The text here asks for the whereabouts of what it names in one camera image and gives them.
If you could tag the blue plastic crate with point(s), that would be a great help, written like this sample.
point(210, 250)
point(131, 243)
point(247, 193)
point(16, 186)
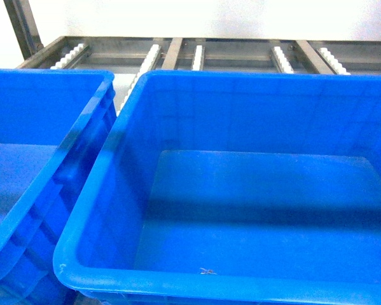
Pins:
point(233, 188)
point(53, 123)

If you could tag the white roller track strip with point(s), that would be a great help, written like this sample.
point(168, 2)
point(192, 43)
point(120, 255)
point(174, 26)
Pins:
point(281, 61)
point(71, 58)
point(333, 62)
point(147, 65)
point(198, 59)

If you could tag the stainless steel rack frame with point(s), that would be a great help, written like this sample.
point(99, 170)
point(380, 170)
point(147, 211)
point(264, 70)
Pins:
point(124, 55)

